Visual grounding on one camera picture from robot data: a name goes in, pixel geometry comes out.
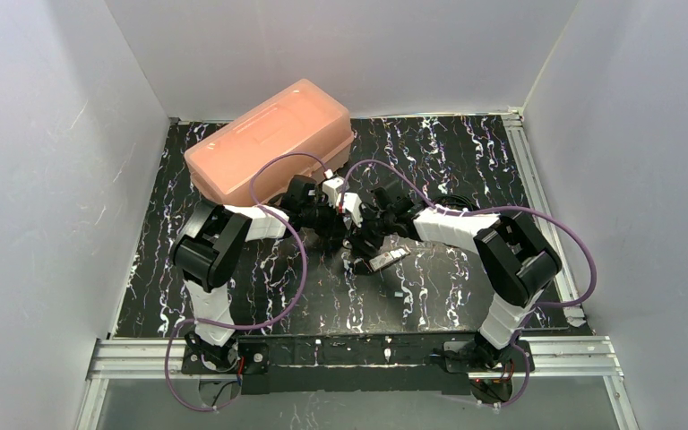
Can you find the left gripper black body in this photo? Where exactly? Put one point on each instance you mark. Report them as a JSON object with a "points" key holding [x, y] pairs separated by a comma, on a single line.
{"points": [[325, 215]]}

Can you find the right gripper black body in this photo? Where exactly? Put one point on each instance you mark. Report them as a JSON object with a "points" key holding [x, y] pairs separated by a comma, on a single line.
{"points": [[365, 236]]}

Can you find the staple tray with staples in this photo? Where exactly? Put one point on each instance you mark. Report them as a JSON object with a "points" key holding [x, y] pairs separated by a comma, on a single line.
{"points": [[386, 259]]}

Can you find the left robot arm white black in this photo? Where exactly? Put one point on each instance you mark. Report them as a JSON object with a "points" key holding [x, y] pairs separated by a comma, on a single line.
{"points": [[209, 246]]}

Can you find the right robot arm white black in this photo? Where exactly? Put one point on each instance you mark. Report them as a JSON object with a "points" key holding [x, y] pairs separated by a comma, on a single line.
{"points": [[517, 260]]}

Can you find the pink translucent plastic box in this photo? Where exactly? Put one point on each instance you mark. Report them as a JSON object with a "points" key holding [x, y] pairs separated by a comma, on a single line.
{"points": [[301, 130]]}

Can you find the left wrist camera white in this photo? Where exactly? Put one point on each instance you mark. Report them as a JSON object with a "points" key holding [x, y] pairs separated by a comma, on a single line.
{"points": [[333, 187]]}

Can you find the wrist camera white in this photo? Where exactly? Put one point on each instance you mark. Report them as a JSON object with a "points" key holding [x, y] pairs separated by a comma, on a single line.
{"points": [[349, 204], [333, 187]]}

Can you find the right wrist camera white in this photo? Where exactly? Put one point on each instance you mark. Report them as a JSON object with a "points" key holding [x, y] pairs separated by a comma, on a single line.
{"points": [[349, 204]]}

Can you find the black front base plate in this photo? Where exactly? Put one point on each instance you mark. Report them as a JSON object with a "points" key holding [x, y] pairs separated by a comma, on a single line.
{"points": [[435, 377]]}

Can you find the aluminium front rail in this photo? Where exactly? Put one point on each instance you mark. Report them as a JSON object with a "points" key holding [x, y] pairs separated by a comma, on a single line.
{"points": [[154, 358]]}

